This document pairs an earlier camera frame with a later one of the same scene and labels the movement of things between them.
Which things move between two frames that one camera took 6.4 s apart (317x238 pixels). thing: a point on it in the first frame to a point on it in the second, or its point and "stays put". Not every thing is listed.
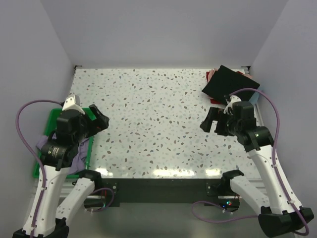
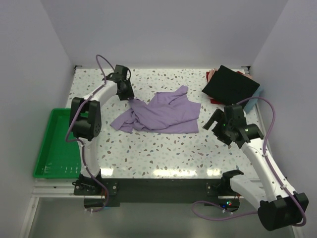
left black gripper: [101, 121] to [130, 93]
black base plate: [111, 192] stays put
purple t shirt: [80, 161] to [166, 112]
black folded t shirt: [226, 82] stays put
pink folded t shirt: [212, 73] stays put
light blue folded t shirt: [253, 99] stays put
